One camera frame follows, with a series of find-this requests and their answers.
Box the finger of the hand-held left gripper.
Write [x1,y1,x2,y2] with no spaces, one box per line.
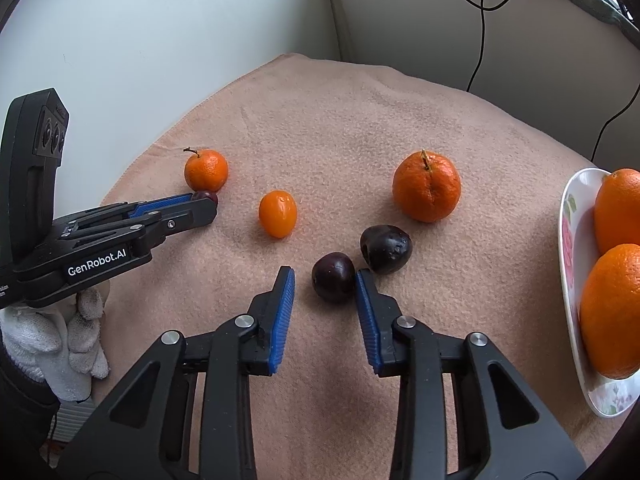
[52,192,197,235]
[132,197,219,253]

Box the person's left forearm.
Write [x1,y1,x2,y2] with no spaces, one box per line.
[0,350,61,480]

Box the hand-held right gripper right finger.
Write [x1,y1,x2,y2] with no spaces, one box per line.
[354,268,587,480]

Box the black power cable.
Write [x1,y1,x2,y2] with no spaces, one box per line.
[427,0,531,92]

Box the kumquat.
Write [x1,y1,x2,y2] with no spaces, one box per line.
[258,190,298,239]

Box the medium mandarin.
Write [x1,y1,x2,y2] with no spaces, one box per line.
[392,149,462,224]

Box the black microphone cable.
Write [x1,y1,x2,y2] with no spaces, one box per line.
[591,92,640,161]

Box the person's left hand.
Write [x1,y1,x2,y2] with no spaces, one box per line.
[0,280,111,402]

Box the small mandarin with stem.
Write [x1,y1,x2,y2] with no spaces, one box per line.
[182,147,229,193]

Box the floral white plate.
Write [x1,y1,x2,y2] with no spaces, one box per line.
[557,167,640,418]

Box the dark purple plum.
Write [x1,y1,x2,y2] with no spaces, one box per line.
[311,252,357,304]
[359,225,413,276]

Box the large smooth orange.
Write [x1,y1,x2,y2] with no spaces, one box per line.
[593,169,640,256]

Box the large bumpy orange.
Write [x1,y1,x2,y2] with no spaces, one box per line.
[579,243,640,380]

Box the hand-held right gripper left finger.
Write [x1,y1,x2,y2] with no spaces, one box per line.
[52,266,297,480]

